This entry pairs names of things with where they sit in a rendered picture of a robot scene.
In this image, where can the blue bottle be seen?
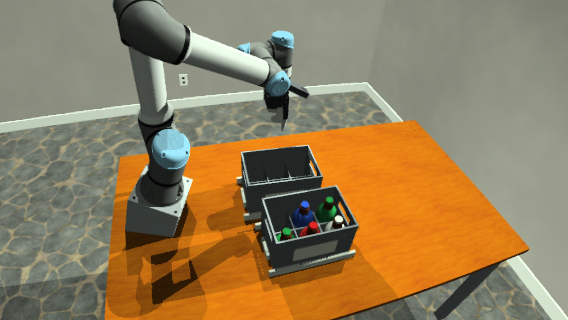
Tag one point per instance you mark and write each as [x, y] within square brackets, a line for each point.
[302, 216]

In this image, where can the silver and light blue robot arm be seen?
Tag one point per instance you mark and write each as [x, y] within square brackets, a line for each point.
[145, 26]

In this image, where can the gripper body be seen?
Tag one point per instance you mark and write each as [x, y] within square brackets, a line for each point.
[274, 102]

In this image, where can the white bottle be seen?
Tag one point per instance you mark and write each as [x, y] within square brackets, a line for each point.
[337, 223]

